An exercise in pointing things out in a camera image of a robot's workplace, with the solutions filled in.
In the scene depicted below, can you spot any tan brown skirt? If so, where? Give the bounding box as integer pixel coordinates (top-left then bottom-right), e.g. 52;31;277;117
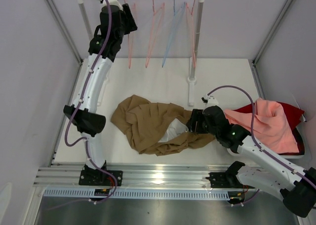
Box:
111;95;215;156

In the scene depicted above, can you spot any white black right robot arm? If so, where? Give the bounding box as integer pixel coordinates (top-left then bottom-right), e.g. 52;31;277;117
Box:
187;106;316;218

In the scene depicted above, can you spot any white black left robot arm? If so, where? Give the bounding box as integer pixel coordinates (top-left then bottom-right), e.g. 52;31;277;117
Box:
63;3;137;185

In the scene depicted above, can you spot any pink garment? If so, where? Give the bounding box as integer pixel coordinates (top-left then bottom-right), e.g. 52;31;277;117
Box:
224;98;298;154

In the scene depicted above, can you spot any silver white clothes rack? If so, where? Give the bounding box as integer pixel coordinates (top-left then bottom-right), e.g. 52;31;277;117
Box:
77;0;205;106

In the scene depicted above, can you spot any red garment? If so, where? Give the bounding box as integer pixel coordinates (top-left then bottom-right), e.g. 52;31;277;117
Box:
232;101;305;156

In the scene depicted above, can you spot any white laundry basket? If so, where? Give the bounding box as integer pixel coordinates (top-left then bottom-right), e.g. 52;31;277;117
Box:
227;96;307;160

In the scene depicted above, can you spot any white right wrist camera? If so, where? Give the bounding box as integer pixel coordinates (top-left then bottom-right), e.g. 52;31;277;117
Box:
201;94;219;109

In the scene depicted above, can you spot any pink wire hanger leftmost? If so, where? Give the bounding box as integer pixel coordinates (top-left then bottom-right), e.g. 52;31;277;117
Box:
127;3;136;69

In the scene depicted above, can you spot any pink wire hanger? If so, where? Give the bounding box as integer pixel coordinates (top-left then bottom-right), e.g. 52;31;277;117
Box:
145;0;165;68
186;0;196;69
127;3;136;69

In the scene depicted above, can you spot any blue wire hanger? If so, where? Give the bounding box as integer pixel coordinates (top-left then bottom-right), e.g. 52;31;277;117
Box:
161;0;186;68

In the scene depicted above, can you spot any pink wire hanger rightmost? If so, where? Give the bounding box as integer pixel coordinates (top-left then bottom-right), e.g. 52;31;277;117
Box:
186;0;196;69

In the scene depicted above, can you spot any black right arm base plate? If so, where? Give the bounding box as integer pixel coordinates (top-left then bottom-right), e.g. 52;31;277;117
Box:
205;172;254;189

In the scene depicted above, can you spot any grey slotted cable duct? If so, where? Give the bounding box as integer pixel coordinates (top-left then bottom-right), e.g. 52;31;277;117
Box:
44;187;230;201

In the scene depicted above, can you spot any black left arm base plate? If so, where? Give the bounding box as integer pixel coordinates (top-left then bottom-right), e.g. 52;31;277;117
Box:
79;165;123;186

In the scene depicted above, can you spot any aluminium mounting rail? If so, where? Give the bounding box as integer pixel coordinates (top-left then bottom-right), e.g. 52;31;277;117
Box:
34;163;228;190

